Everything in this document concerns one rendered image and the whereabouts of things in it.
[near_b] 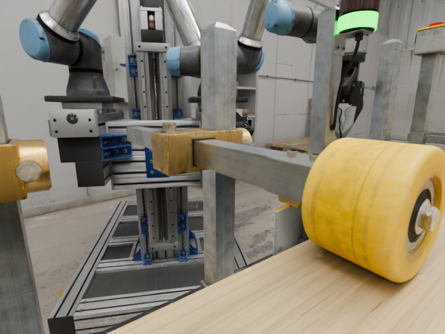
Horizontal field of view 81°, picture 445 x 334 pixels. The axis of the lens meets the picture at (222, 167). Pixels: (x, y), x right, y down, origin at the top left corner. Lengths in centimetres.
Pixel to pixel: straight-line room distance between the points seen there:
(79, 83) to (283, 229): 86
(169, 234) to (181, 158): 102
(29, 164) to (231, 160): 18
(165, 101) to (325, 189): 103
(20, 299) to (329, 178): 30
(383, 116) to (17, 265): 73
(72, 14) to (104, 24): 215
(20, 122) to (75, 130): 194
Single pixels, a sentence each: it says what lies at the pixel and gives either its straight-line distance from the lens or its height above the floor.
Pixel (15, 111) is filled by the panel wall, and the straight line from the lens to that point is 290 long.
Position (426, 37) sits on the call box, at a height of 119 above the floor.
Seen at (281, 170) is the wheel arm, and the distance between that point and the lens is 21.
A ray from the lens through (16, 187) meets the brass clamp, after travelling 29.
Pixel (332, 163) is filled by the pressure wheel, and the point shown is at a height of 97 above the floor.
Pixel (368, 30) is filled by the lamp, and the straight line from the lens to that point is 53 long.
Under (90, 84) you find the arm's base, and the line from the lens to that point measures 110.
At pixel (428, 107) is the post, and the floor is 100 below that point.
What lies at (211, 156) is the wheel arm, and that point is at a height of 95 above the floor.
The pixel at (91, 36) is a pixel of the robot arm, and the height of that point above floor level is 125.
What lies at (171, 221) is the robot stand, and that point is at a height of 48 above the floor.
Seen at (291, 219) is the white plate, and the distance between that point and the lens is 57.
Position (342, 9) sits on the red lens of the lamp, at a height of 116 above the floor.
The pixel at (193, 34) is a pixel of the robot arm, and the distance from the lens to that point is 88.
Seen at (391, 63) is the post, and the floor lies 110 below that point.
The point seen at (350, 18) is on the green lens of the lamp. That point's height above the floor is 114.
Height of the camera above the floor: 100
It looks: 13 degrees down
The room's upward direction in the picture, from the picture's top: straight up
